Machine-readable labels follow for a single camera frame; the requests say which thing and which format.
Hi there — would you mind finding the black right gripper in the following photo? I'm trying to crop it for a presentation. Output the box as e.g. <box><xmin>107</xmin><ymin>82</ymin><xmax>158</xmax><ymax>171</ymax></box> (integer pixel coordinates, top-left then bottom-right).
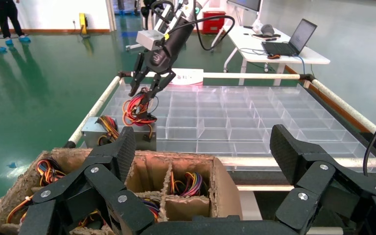
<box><xmin>129</xmin><ymin>45</ymin><xmax>176</xmax><ymax>108</ymax></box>

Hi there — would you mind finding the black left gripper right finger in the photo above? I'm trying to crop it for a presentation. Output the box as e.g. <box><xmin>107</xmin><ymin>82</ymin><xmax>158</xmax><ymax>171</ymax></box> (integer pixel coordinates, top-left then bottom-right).
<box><xmin>269</xmin><ymin>124</ymin><xmax>376</xmax><ymax>235</ymax></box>

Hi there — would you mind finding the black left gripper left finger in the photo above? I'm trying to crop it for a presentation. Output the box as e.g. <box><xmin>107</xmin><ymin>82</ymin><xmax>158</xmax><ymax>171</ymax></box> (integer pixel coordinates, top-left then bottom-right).
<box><xmin>19</xmin><ymin>125</ymin><xmax>156</xmax><ymax>235</ymax></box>

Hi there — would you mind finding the white sign card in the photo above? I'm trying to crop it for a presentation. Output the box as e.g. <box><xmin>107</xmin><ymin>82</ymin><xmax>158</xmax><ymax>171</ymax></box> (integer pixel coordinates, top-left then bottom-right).
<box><xmin>169</xmin><ymin>68</ymin><xmax>205</xmax><ymax>86</ymax></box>

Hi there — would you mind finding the clear acrylic divider tray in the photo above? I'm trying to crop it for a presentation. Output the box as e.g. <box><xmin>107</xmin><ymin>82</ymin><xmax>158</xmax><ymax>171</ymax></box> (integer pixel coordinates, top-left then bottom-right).
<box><xmin>101</xmin><ymin>85</ymin><xmax>376</xmax><ymax>173</ymax></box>

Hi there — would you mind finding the red bin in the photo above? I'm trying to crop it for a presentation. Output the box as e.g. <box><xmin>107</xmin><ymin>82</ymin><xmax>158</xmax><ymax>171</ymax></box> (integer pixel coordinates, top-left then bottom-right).
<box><xmin>202</xmin><ymin>10</ymin><xmax>227</xmax><ymax>35</ymax></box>

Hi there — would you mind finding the brown cardboard divider carton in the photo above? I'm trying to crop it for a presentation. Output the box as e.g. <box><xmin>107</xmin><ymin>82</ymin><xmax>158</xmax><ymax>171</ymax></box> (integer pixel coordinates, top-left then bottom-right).
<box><xmin>0</xmin><ymin>147</ymin><xmax>244</xmax><ymax>235</ymax></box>

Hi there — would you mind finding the white office table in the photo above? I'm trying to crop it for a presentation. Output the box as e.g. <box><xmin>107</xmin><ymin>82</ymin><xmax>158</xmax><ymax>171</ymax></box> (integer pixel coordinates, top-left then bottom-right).
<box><xmin>211</xmin><ymin>25</ymin><xmax>331</xmax><ymax>87</ymax></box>

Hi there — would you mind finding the computer monitor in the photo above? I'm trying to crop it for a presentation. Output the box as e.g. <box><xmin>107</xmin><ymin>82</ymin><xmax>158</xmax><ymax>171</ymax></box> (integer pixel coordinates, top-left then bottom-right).
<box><xmin>227</xmin><ymin>0</ymin><xmax>262</xmax><ymax>14</ymax></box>

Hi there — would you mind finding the grey cap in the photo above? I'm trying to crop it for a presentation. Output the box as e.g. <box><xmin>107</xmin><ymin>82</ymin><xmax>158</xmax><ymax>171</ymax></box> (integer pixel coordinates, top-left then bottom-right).
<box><xmin>259</xmin><ymin>23</ymin><xmax>276</xmax><ymax>37</ymax></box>

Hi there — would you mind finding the black laptop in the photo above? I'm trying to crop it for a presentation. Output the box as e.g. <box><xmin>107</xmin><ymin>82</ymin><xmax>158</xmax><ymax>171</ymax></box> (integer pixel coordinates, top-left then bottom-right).
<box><xmin>261</xmin><ymin>18</ymin><xmax>318</xmax><ymax>57</ymax></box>

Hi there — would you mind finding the person in black trousers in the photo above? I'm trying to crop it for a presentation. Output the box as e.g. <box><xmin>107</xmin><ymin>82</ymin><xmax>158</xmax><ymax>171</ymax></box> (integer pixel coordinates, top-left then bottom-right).
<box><xmin>0</xmin><ymin>0</ymin><xmax>32</xmax><ymax>46</ymax></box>

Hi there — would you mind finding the white cart rail pipe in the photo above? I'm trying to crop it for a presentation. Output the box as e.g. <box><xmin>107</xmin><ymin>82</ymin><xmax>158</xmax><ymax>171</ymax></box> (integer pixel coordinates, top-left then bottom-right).
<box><xmin>309</xmin><ymin>77</ymin><xmax>376</xmax><ymax>150</ymax></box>
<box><xmin>68</xmin><ymin>76</ymin><xmax>124</xmax><ymax>146</ymax></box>
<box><xmin>217</xmin><ymin>157</ymin><xmax>376</xmax><ymax>170</ymax></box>
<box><xmin>133</xmin><ymin>71</ymin><xmax>302</xmax><ymax>80</ymax></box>

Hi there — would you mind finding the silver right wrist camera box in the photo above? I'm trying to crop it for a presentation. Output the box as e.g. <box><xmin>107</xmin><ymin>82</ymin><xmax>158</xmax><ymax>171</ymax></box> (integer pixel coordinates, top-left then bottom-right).
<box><xmin>136</xmin><ymin>29</ymin><xmax>166</xmax><ymax>51</ymax></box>

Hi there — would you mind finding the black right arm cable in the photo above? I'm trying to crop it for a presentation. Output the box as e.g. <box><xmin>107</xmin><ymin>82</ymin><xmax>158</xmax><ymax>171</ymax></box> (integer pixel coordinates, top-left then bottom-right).
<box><xmin>150</xmin><ymin>0</ymin><xmax>236</xmax><ymax>51</ymax></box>

